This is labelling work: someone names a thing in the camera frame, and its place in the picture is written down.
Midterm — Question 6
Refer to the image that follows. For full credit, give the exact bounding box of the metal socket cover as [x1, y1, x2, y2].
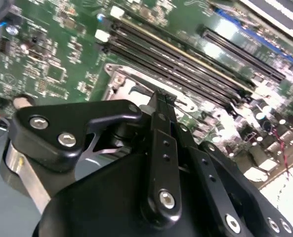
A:
[116, 74, 162, 102]

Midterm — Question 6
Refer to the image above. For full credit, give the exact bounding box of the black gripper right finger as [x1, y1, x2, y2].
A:
[164, 95, 293, 237]

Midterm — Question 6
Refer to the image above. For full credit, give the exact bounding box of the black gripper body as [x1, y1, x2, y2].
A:
[34, 152, 221, 237]

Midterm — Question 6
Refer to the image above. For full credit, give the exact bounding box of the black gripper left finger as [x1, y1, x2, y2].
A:
[9, 90, 183, 224]

